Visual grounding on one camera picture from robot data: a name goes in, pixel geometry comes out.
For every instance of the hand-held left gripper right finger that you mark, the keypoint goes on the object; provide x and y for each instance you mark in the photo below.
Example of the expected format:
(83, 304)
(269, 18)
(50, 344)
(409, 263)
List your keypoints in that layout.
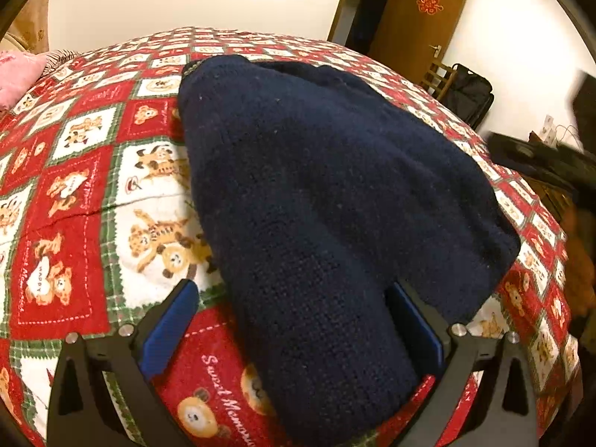
(414, 328)

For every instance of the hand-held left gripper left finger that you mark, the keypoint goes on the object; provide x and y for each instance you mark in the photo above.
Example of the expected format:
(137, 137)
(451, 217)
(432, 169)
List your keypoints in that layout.
(170, 330)

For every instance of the navy knit sweater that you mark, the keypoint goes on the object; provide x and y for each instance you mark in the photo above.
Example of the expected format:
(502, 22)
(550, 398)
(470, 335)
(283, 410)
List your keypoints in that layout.
(326, 205)

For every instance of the brown wooden cabinet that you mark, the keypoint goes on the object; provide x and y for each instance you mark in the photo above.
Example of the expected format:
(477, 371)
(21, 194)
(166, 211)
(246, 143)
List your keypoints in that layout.
(554, 200)

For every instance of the black bag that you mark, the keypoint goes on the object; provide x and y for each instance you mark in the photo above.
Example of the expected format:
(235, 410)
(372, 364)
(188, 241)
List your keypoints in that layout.
(468, 93)

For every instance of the wooden chair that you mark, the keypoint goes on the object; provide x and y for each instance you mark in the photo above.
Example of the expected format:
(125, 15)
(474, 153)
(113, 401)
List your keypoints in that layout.
(440, 79)

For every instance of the red bear printed blanket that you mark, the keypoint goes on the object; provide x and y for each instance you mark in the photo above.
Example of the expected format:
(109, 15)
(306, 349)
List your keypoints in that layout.
(93, 205)

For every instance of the brown wooden door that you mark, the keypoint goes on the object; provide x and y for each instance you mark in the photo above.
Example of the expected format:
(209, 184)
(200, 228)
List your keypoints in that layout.
(419, 14)

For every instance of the striped cloth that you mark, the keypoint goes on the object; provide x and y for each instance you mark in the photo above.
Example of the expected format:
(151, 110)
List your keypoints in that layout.
(60, 58)

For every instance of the pink blanket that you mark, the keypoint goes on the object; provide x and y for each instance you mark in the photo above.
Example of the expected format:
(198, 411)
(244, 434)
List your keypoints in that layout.
(16, 77)

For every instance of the beige patterned curtain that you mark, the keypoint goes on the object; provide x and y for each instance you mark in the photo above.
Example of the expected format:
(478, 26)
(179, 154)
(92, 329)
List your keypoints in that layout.
(30, 21)

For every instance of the white wall outlet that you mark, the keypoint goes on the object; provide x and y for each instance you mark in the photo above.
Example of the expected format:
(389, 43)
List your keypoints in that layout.
(550, 128)

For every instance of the brown door frame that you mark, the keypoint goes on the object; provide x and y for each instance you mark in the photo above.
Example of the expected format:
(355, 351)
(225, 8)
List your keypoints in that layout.
(347, 4)

